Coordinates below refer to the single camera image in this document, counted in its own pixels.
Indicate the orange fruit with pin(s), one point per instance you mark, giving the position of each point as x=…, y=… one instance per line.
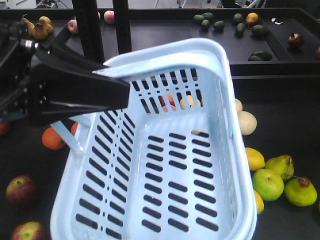
x=52, y=140

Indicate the yellow lemon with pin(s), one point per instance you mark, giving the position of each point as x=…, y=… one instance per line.
x=255, y=159

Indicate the light blue plastic basket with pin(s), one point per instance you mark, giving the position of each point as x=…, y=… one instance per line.
x=181, y=90

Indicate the pale white pear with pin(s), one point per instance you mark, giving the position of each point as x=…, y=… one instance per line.
x=247, y=122

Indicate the green apple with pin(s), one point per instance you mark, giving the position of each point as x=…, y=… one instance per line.
x=268, y=184

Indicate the green yellow pear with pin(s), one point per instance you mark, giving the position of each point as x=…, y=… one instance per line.
x=283, y=165

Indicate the dark red apple front left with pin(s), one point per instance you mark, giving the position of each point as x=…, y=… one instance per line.
x=21, y=190

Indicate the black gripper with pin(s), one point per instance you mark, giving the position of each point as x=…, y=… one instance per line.
x=50, y=92

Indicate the dark red apple front middle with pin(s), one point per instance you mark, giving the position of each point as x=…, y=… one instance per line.
x=32, y=230

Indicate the dark red apple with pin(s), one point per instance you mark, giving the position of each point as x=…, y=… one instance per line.
x=32, y=230
x=21, y=190

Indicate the black wooden fruit display stand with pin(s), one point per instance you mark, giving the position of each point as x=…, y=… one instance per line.
x=281, y=89

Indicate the black upright post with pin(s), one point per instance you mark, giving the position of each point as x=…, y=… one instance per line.
x=88, y=22

